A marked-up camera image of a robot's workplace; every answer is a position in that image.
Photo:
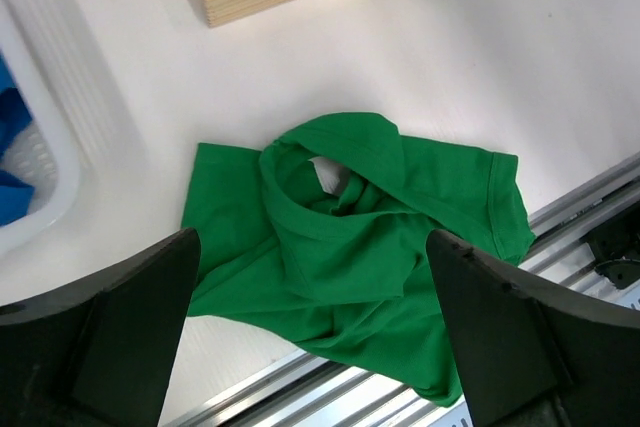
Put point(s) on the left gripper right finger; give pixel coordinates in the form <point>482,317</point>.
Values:
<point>530,352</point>

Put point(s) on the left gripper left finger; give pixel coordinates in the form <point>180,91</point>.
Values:
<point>99,351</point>

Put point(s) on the blue tank top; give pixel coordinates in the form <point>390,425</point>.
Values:
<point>16,194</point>

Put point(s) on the green tank top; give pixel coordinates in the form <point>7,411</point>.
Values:
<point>320,238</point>

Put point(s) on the clear plastic basket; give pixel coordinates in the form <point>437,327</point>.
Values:
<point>83,138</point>

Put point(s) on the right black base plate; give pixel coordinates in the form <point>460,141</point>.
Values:
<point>615,247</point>

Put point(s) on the aluminium mounting rail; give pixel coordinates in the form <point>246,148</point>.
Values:
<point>226,375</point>

